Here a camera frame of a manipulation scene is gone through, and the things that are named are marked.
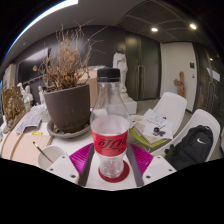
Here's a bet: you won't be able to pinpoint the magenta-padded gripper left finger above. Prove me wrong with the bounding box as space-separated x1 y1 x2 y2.
45 143 96 188

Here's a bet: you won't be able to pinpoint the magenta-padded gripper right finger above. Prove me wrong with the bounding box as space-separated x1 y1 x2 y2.
125 143 177 188

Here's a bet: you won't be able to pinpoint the clear bottle with red label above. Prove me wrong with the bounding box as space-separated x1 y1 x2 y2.
89 68 131 179

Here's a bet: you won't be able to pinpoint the flat round red coaster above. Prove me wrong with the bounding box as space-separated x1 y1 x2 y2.
97 159 131 184

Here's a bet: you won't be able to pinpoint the grey pot saucer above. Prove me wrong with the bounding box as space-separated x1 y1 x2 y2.
46 119 93 140

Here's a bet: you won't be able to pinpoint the stack of books and papers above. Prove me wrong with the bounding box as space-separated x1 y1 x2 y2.
133 108 174 145

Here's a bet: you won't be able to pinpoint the metal spoon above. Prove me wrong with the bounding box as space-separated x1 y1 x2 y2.
32 141 54 164

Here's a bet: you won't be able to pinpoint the black backpack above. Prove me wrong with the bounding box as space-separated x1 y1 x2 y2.
163 124 214 171

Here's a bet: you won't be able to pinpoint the dark grey plant pot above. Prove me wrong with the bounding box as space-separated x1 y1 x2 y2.
43 83 92 134

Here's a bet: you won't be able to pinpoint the small round white container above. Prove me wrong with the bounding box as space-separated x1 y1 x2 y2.
40 109 52 124

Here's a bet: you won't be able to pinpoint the white chair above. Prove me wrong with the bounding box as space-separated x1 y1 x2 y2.
129 91 188 156
151 108 222 163

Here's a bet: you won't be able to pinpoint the printed paper sheet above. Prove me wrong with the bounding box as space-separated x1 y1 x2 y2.
13 104 48 134

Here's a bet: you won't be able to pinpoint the brown cardboard box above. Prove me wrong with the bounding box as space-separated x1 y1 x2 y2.
78 68 99 108

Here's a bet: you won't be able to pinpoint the brown wooden figure statue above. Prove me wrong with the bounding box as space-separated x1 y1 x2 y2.
173 70 187 99

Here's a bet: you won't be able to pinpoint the golden relief sculpture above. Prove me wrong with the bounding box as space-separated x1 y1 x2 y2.
1 85 27 134

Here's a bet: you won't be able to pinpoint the dried brown plant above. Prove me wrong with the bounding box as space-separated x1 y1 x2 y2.
32 23 108 93

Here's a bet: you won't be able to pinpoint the large white plaster statue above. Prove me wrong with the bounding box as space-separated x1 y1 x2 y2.
112 48 138 116

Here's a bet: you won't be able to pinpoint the white shelf unit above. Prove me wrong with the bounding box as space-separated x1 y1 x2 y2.
1 63 17 89

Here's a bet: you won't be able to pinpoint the recessed ceiling spotlights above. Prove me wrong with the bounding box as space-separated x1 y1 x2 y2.
150 22 198 34

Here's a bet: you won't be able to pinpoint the large ceiling light panel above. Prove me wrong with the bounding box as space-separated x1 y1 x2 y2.
6 0 79 58

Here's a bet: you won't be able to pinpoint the black wall screen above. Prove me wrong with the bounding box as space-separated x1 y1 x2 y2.
17 48 53 84

